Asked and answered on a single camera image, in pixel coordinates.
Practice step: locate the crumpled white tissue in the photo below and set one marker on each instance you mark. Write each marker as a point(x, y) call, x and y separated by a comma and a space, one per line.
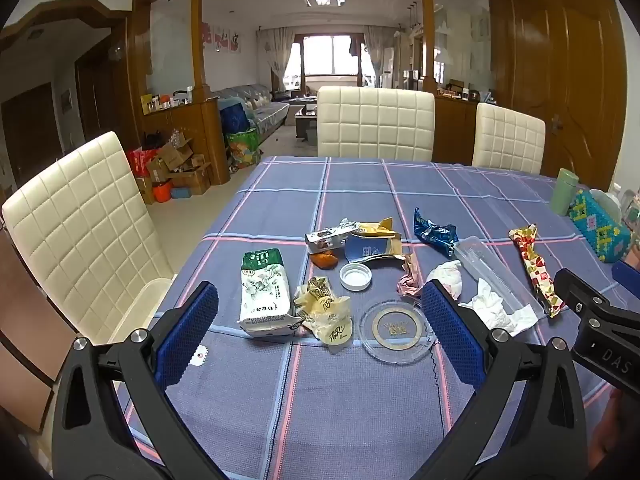
point(492, 310)
point(447, 275)

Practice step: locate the pink wall pictures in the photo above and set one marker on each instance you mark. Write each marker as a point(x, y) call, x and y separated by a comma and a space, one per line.
point(222, 37)

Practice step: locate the person's right hand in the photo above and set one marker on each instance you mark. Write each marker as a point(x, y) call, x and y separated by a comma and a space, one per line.
point(617, 435)

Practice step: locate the white green tissue pack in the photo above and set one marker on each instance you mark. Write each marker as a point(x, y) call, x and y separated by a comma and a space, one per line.
point(262, 290)

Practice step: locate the cream quilted dining chair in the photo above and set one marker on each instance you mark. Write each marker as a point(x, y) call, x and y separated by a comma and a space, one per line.
point(80, 230)
point(375, 122)
point(507, 140)

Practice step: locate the crumpled yellow wrapper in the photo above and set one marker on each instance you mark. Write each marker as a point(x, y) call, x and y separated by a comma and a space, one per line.
point(325, 315)

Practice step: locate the bright window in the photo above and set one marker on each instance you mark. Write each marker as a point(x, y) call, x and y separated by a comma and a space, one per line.
point(325, 55)

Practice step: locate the wooden sideboard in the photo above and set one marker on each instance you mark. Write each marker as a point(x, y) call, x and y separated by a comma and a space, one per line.
point(455, 130)

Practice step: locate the low wooden partition cabinet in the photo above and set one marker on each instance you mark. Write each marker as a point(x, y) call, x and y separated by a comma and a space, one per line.
point(200, 130)

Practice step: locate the beaded tissue box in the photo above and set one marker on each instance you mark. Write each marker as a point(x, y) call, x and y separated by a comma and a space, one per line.
point(600, 230)

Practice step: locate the small blue box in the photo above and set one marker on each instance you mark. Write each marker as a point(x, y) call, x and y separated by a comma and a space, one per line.
point(181, 193)

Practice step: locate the pile of cardboard boxes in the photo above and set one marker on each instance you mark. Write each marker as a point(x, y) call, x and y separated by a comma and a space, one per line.
point(182, 165)

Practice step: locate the pink wrapper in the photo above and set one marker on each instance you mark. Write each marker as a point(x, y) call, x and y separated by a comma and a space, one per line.
point(410, 280)

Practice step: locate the yellow box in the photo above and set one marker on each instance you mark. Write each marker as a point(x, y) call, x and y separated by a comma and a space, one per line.
point(147, 104)

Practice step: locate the torn blue tan carton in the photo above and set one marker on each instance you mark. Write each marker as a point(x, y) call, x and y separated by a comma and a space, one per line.
point(370, 247)

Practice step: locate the red yellow patterned wrapper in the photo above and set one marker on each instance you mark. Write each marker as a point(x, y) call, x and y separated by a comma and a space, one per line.
point(530, 260)

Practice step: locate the orange peel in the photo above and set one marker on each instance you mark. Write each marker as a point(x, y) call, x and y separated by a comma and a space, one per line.
point(325, 261)

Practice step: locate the dark wooden door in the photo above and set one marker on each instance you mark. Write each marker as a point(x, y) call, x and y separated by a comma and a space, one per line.
point(30, 135)

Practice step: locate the grey coffee table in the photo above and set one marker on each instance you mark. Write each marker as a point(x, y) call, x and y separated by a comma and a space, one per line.
point(305, 122)

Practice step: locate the silver foil wrapper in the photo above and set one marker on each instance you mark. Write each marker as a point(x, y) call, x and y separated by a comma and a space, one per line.
point(322, 241)

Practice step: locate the pinkish brown bin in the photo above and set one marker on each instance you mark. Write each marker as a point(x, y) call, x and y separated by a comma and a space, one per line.
point(30, 340)

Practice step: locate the blue plaid tablecloth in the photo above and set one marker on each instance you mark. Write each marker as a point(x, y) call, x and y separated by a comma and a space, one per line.
point(350, 410)

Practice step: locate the small white sticker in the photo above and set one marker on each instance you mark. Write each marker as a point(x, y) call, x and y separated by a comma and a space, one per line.
point(199, 355)

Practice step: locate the patterned curtain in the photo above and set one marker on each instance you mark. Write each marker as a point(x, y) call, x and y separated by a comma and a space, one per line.
point(275, 55)
point(374, 52)

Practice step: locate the covered grey sofa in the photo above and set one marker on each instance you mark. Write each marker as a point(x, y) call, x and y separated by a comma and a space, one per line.
point(265, 107)

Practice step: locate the green printed shopping bag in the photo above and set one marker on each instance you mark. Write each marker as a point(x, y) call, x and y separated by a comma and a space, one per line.
point(243, 149)

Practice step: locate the clear plastic tray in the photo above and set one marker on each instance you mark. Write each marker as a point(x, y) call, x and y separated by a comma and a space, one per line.
point(480, 260)

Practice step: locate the orange bucket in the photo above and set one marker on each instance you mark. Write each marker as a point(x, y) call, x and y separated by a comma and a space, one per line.
point(162, 191)

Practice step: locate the red bag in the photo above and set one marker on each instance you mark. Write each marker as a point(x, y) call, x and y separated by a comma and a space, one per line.
point(139, 161)

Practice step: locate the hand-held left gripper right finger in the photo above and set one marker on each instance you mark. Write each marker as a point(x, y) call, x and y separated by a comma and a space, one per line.
point(450, 330)

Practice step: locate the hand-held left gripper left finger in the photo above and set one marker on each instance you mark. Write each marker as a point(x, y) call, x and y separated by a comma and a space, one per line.
point(187, 335)

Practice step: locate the wooden column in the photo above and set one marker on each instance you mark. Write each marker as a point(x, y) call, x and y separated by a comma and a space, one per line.
point(426, 25)
point(197, 35)

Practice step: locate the green cup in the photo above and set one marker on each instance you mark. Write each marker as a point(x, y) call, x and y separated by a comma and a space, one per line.
point(564, 195)

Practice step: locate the brown wooden door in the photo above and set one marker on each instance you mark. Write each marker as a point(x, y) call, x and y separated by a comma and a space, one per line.
point(565, 85)

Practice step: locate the blue foil snack wrapper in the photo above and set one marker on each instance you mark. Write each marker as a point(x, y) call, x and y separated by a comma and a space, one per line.
point(435, 235)

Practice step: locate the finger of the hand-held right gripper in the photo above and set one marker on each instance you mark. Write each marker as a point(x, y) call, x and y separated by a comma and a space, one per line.
point(570, 287)
point(627, 272)

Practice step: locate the blue bag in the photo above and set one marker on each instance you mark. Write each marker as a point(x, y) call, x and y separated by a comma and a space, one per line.
point(234, 116)

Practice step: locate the white round cap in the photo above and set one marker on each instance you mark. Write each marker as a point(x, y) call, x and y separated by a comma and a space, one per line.
point(355, 276)

